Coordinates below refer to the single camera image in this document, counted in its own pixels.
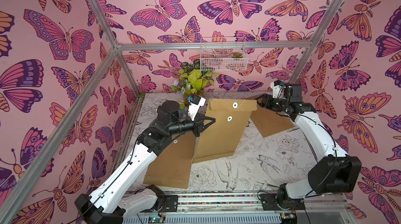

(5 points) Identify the white wire basket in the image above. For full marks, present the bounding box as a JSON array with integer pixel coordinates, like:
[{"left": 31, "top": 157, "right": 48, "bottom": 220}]
[{"left": 199, "top": 41, "right": 249, "bottom": 72}]

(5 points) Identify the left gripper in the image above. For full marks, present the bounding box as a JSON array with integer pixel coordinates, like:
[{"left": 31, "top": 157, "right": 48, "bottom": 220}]
[{"left": 166, "top": 114, "right": 214, "bottom": 139}]

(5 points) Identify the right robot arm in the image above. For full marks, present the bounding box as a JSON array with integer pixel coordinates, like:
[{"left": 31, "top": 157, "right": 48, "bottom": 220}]
[{"left": 256, "top": 81, "right": 362, "bottom": 210}]

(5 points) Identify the aluminium frame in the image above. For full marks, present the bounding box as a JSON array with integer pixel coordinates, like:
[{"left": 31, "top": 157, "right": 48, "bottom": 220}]
[{"left": 1, "top": 0, "right": 334, "bottom": 224}]

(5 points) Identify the glass vase with plants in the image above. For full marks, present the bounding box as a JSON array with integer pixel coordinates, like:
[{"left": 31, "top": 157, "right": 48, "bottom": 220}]
[{"left": 170, "top": 59, "right": 219, "bottom": 104}]

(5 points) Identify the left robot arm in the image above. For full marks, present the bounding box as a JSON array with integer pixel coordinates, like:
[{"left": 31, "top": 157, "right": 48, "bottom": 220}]
[{"left": 75, "top": 94, "right": 216, "bottom": 224}]

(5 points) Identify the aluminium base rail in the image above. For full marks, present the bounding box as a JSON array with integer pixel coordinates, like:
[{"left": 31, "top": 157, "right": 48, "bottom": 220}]
[{"left": 124, "top": 191, "right": 357, "bottom": 224}]

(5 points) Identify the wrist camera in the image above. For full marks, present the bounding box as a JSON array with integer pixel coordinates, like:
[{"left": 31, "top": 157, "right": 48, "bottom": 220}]
[
  {"left": 270, "top": 80, "right": 285, "bottom": 99},
  {"left": 188, "top": 94, "right": 206, "bottom": 121}
]

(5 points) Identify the kraft file bag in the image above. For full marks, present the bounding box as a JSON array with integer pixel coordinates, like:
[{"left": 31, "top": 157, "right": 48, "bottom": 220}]
[
  {"left": 250, "top": 105, "right": 294, "bottom": 137},
  {"left": 192, "top": 99, "right": 257, "bottom": 163},
  {"left": 143, "top": 133, "right": 196, "bottom": 189}
]

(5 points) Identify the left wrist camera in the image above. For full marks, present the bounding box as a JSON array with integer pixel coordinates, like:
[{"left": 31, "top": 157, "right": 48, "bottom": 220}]
[{"left": 188, "top": 94, "right": 206, "bottom": 121}]

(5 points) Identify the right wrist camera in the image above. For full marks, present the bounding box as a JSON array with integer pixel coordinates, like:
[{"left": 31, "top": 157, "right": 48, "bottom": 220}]
[{"left": 270, "top": 80, "right": 285, "bottom": 99}]

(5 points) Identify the green item in basket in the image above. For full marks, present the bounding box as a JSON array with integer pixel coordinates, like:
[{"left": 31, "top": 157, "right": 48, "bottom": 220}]
[{"left": 232, "top": 52, "right": 243, "bottom": 59}]

